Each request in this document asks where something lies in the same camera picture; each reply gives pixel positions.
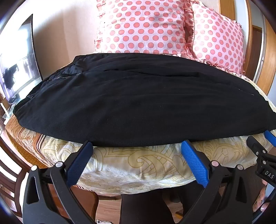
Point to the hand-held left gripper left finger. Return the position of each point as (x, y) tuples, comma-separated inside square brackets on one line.
[(79, 163)]

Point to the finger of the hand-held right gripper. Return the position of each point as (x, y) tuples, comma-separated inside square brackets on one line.
[(269, 135), (255, 145)]

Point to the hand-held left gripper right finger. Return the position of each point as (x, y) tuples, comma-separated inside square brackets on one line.
[(194, 163)]

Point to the black pants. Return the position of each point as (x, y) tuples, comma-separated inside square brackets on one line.
[(129, 103)]

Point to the person's right hand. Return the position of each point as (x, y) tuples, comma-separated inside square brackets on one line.
[(263, 204)]

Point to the bed with patterned bedspread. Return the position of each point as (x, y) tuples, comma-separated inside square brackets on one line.
[(133, 163)]

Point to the wooden wardrobe door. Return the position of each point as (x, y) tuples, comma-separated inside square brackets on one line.
[(270, 71)]

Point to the person's dark-clothed legs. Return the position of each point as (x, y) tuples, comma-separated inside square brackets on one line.
[(140, 209)]

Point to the wooden chair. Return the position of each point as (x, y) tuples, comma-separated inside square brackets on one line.
[(10, 189)]

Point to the white television stand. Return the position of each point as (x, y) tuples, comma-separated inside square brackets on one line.
[(5, 112)]

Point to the wooden headboard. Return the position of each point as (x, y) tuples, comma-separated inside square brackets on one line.
[(249, 43)]

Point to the flat screen television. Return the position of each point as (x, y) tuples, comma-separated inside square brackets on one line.
[(19, 71)]

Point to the pink polka dot pillow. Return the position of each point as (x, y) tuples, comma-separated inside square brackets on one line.
[(215, 38), (140, 25)]

